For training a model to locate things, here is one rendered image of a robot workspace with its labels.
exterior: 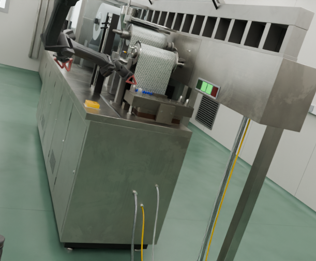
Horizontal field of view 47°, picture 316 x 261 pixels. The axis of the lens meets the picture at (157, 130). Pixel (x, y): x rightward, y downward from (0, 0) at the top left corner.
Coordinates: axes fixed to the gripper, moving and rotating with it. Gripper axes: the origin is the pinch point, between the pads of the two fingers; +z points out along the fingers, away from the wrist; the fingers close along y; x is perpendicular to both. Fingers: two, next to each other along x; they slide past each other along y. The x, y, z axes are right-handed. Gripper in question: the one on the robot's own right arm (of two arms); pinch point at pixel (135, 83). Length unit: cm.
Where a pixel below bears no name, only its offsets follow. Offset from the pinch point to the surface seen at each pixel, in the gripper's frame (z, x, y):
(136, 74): -3.4, 4.7, 0.2
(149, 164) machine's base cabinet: 31, -30, 27
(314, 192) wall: 272, 52, -58
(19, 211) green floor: 9, -117, -21
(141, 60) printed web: -6.9, 13.0, -0.1
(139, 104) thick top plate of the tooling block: 2.6, -7.9, 20.0
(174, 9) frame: 2, 60, -46
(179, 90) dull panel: 27.2, 16.7, -1.5
